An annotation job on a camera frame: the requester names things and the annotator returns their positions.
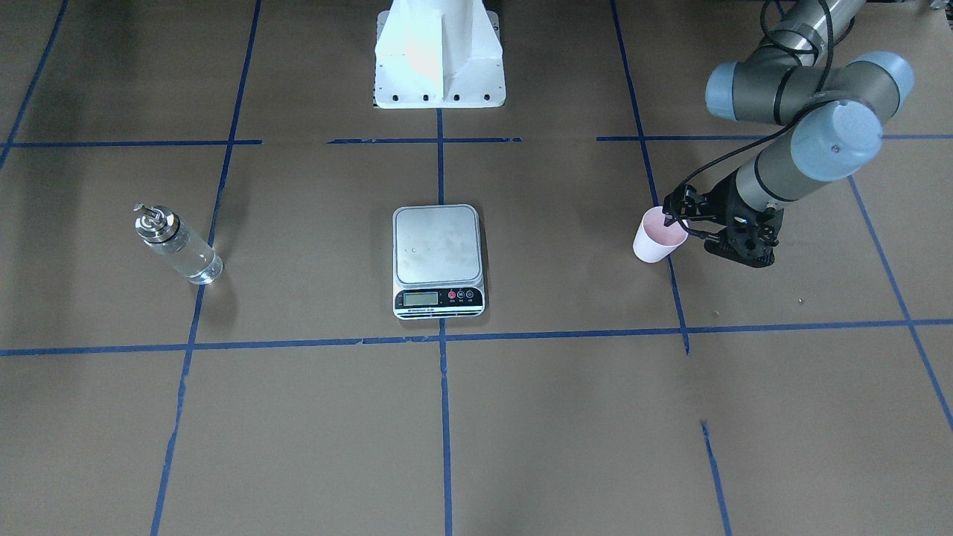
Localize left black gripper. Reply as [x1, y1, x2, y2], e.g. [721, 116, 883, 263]
[663, 174, 748, 242]

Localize glass sauce bottle steel top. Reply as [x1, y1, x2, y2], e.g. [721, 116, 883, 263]
[133, 203, 224, 285]

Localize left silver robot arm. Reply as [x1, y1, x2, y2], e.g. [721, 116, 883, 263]
[661, 1, 915, 254]

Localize digital kitchen scale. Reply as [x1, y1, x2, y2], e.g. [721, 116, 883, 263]
[392, 204, 486, 320]

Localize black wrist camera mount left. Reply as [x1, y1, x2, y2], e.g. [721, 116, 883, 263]
[704, 205, 784, 268]

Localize black wrist cable left arm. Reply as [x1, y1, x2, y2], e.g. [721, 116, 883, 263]
[661, 0, 833, 213]

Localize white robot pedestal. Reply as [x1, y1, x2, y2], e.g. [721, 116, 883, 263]
[372, 1, 507, 109]

